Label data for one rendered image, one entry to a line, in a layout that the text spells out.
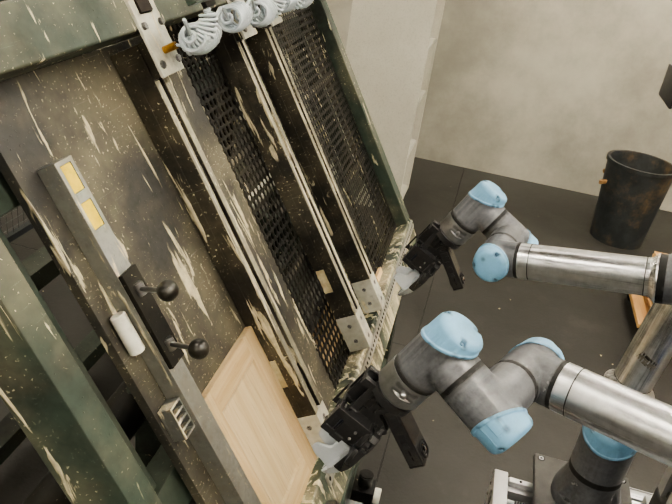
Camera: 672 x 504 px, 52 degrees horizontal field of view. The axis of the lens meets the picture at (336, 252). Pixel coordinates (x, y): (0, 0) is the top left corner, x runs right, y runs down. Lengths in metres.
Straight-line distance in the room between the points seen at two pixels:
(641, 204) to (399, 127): 1.90
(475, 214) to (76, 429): 0.94
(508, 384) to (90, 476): 0.66
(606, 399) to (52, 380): 0.79
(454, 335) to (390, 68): 4.29
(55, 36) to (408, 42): 4.00
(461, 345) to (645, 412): 0.26
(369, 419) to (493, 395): 0.21
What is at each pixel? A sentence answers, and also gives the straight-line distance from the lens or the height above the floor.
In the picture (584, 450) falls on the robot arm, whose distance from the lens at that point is 1.63.
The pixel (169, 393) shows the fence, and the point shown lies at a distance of 1.38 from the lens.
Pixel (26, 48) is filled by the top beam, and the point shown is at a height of 1.90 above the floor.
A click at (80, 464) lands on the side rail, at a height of 1.34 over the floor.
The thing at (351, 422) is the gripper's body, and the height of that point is 1.49.
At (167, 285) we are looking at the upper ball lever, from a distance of 1.20.
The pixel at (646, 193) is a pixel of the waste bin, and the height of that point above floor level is 0.49.
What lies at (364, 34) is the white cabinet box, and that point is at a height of 1.28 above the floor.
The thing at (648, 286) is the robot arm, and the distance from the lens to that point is 1.44.
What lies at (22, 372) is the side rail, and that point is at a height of 1.50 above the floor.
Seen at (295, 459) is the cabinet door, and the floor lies 0.95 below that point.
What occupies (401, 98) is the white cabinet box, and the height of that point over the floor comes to 0.89.
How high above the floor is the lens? 2.19
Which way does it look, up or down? 28 degrees down
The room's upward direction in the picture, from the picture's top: 9 degrees clockwise
